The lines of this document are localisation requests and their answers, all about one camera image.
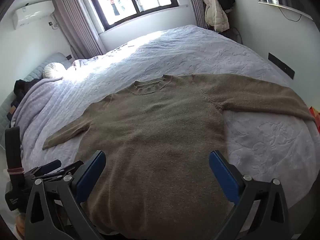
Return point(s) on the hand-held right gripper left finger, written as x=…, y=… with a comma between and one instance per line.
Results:
x=91, y=175

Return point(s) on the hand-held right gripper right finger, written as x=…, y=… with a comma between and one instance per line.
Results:
x=223, y=175

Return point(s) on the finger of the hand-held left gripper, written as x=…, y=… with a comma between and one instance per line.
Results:
x=51, y=166
x=73, y=167

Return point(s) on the brown knit sweater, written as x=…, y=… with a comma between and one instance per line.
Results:
x=155, y=140

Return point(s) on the dark clothes pile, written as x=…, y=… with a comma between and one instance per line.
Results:
x=22, y=88

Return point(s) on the lavender fleece blanket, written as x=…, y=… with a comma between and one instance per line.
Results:
x=32, y=100

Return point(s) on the grey padded headboard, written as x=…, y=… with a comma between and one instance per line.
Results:
x=37, y=66

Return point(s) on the round white pillow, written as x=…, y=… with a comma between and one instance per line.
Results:
x=53, y=70

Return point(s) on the orange patterned box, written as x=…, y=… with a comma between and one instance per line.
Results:
x=315, y=116

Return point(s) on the lavender embossed quilt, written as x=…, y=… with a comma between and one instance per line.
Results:
x=200, y=52

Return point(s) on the mauve pleated curtain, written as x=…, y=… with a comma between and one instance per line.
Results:
x=75, y=22
x=195, y=2

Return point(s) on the cream puffer jacket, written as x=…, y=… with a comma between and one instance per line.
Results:
x=215, y=12

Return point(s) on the black wall strip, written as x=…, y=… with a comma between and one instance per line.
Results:
x=281, y=65

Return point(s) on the white wall air conditioner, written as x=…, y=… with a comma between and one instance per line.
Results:
x=33, y=13

